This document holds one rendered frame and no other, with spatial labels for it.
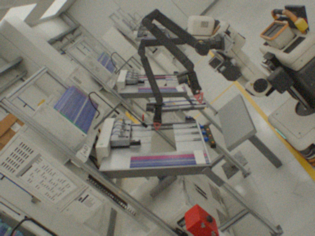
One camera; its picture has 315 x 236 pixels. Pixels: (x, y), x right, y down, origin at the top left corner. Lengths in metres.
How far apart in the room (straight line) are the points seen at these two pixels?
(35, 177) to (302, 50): 1.86
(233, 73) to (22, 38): 3.93
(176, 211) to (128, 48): 5.04
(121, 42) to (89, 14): 3.33
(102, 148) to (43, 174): 0.41
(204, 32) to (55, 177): 1.33
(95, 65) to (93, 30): 6.66
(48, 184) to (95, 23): 8.16
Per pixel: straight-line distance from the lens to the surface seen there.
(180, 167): 2.00
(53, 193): 2.19
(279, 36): 2.30
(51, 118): 2.05
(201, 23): 2.14
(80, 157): 1.95
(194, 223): 1.70
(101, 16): 9.93
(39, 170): 2.11
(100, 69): 3.39
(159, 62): 6.87
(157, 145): 3.56
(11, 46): 5.56
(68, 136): 2.07
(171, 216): 2.23
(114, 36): 6.81
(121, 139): 2.27
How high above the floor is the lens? 1.73
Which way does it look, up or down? 17 degrees down
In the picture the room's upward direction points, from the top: 48 degrees counter-clockwise
